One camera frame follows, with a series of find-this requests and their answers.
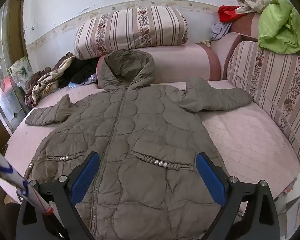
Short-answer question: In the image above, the olive quilted hooded jacket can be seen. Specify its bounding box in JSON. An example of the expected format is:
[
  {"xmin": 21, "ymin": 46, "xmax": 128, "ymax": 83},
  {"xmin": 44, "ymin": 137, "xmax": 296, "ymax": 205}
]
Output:
[{"xmin": 25, "ymin": 49, "xmax": 252, "ymax": 239}]

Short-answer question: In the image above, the pink quilted bed mattress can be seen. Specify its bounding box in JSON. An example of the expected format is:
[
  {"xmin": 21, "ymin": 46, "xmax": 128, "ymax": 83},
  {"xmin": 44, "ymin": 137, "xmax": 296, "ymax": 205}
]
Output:
[{"xmin": 5, "ymin": 84, "xmax": 300, "ymax": 198}]

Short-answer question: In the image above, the striped floral side cushion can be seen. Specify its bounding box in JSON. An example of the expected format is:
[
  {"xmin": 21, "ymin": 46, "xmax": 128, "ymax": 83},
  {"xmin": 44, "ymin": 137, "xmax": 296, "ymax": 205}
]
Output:
[{"xmin": 226, "ymin": 41, "xmax": 300, "ymax": 161}]

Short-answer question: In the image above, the stained glass door panel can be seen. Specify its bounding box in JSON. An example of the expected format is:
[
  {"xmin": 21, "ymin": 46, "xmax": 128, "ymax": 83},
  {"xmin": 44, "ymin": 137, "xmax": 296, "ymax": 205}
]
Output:
[{"xmin": 0, "ymin": 0, "xmax": 28, "ymax": 134}]

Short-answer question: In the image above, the beige floral blanket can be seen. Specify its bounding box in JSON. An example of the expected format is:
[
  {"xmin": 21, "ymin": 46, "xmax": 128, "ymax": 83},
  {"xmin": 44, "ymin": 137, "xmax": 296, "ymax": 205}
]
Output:
[{"xmin": 31, "ymin": 56, "xmax": 76, "ymax": 106}]

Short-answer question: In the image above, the blue plastic bag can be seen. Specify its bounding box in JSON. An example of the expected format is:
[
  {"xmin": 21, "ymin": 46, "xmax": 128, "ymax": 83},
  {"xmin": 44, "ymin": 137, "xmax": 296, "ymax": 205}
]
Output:
[{"xmin": 68, "ymin": 73, "xmax": 97, "ymax": 88}]

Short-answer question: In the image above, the black garment pile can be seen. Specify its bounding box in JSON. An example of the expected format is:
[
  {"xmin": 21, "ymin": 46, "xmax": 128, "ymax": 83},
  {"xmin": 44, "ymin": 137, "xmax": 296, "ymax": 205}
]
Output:
[{"xmin": 58, "ymin": 58, "xmax": 99, "ymax": 88}]

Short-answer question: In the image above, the floral paper bag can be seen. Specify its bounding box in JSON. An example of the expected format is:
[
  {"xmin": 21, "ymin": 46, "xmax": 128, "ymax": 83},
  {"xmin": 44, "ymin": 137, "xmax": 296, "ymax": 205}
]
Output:
[{"xmin": 8, "ymin": 56, "xmax": 33, "ymax": 93}]

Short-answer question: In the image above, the pink red-ended bolster cushion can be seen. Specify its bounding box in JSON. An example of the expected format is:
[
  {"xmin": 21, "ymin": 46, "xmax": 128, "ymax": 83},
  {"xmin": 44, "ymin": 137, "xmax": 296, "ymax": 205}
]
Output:
[{"xmin": 96, "ymin": 42, "xmax": 221, "ymax": 84}]

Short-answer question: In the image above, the pink sofa backrest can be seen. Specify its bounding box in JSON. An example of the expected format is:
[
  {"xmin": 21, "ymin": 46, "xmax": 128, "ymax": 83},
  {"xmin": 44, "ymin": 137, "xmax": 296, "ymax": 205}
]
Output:
[{"xmin": 210, "ymin": 13, "xmax": 260, "ymax": 81}]

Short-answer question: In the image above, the green blanket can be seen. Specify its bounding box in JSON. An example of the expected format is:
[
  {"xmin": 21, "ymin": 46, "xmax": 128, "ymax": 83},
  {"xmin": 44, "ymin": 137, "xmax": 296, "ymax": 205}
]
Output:
[{"xmin": 258, "ymin": 0, "xmax": 300, "ymax": 54}]

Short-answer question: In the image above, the grey-blue garment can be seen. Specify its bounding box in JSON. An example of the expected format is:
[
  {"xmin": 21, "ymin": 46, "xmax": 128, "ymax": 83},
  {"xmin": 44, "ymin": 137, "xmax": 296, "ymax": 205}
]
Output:
[{"xmin": 210, "ymin": 21, "xmax": 232, "ymax": 41}]

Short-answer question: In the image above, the red garment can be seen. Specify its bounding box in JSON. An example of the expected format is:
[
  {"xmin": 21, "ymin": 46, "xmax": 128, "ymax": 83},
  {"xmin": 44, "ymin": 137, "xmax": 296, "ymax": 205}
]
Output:
[{"xmin": 218, "ymin": 5, "xmax": 246, "ymax": 23}]

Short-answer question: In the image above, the striped floral bolster pillow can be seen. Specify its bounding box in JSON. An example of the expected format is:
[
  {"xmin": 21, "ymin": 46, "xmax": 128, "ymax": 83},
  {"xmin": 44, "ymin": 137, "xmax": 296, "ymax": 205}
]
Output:
[{"xmin": 74, "ymin": 6, "xmax": 189, "ymax": 60}]

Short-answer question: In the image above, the cream crumpled cloth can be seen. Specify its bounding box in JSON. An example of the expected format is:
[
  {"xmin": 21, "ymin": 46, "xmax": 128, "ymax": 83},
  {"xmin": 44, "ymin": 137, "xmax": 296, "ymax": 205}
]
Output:
[{"xmin": 235, "ymin": 0, "xmax": 271, "ymax": 14}]

